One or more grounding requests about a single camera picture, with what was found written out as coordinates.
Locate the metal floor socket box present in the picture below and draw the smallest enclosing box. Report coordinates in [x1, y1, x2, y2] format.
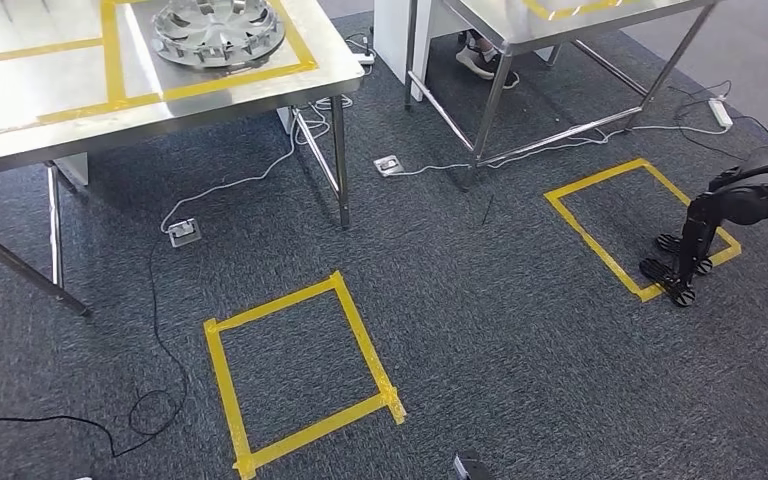
[166, 217, 202, 249]
[373, 154, 406, 178]

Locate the white cabinet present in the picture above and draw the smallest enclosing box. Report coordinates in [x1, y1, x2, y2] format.
[373, 0, 433, 85]

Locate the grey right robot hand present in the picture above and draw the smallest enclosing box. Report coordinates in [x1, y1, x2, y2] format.
[453, 451, 495, 480]

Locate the white floor cable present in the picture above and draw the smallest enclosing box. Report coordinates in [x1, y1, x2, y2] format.
[159, 99, 332, 234]

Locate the black floor cable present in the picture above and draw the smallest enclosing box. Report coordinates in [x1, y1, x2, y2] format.
[0, 241, 190, 460]

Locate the person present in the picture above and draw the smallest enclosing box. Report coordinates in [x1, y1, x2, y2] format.
[454, 29, 522, 91]

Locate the stainless steel work table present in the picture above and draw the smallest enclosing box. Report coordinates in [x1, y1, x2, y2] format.
[405, 0, 721, 168]
[0, 0, 367, 318]

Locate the yellow floor tape marking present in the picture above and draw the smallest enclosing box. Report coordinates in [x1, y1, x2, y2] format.
[203, 270, 408, 480]
[544, 157, 744, 304]

